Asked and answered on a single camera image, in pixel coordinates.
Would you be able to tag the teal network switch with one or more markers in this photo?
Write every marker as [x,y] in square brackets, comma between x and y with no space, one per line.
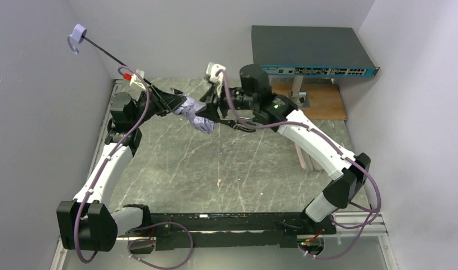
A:
[310,51]

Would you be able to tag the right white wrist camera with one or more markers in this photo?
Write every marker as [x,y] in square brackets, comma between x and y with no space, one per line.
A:
[214,73]

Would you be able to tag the lilac umbrella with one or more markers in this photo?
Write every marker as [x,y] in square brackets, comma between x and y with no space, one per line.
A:
[187,110]

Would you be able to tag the metal stand post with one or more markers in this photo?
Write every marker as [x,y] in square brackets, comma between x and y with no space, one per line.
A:
[297,94]

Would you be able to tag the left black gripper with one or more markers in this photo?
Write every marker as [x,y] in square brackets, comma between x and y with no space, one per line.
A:
[158,103]

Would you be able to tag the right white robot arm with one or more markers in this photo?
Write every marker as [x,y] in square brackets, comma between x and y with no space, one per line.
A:
[277,112]

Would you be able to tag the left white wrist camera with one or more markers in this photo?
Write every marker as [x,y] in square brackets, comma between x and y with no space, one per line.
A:
[134,82]

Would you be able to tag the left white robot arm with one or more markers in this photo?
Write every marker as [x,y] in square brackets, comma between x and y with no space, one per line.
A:
[85,222]

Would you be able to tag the pink umbrella case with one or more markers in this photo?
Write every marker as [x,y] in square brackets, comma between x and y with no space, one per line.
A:
[306,161]

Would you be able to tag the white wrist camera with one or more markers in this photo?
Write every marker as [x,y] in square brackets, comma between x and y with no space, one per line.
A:
[134,82]
[214,73]

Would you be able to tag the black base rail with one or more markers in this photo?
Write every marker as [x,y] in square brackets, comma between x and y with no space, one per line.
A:
[282,229]

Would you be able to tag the wooden base board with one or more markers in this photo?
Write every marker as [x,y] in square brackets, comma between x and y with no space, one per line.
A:
[324,101]

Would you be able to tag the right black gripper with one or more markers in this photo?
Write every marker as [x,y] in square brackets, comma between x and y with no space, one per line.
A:
[218,103]

